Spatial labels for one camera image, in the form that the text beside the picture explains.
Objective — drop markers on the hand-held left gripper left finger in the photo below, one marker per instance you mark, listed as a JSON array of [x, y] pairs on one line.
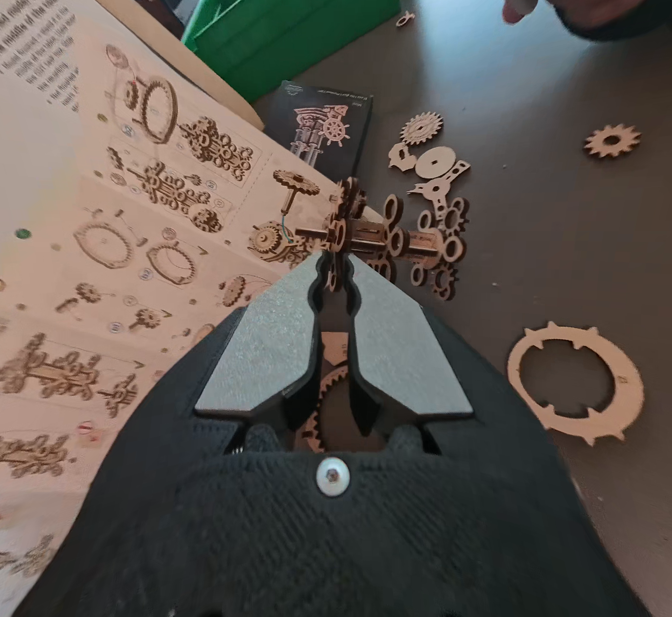
[[262, 359]]

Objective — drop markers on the small wooden gear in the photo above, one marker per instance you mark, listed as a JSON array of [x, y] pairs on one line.
[[612, 140]]

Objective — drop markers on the green plastic bin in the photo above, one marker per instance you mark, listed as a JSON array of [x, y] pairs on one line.
[[299, 23]]

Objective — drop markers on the wooden bird-shaped part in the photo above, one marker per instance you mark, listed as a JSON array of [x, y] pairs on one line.
[[401, 157]]

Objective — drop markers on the wooden disc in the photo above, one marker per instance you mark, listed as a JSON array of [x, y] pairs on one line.
[[437, 164]]

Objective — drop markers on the printed task instruction board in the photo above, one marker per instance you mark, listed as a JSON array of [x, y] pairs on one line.
[[173, 49]]

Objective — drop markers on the folded instruction booklet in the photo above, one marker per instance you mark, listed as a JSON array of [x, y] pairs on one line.
[[131, 239]]

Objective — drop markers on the black kit box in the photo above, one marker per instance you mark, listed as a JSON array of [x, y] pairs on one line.
[[320, 123]]

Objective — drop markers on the wooden column model assembly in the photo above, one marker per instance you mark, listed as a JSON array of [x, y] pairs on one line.
[[367, 233]]

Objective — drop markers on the small wooden hook piece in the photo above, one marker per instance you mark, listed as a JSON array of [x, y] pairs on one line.
[[405, 19]]

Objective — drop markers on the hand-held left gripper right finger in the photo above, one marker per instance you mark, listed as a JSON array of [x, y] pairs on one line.
[[404, 359]]

